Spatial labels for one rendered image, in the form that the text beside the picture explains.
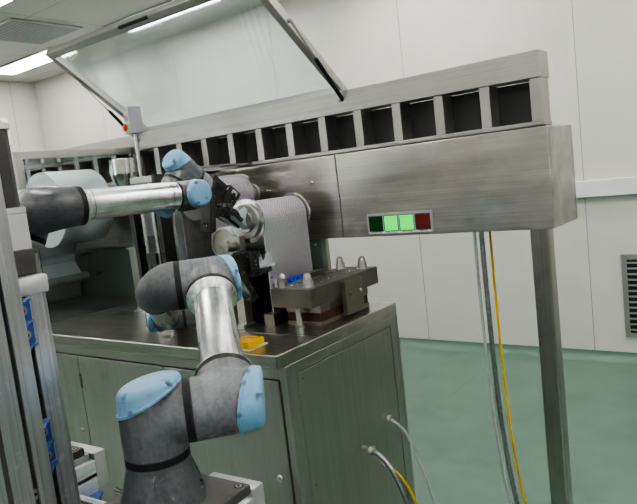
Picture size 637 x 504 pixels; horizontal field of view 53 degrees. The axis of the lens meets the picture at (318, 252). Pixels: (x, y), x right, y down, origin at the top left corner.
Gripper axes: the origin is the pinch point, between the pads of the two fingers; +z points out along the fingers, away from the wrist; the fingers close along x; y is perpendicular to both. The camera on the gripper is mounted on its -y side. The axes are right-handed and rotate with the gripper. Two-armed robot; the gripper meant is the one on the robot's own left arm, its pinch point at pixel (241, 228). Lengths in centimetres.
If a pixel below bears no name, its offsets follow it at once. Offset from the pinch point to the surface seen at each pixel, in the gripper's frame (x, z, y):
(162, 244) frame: 29.0, -4.9, -8.3
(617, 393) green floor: -65, 241, 41
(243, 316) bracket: 3.8, 18.7, -23.0
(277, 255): -5.3, 14.7, -1.9
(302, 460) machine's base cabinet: -31, 27, -63
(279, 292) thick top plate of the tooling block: -12.7, 13.8, -16.2
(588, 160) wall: -44, 204, 176
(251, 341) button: -18.3, 3.6, -37.4
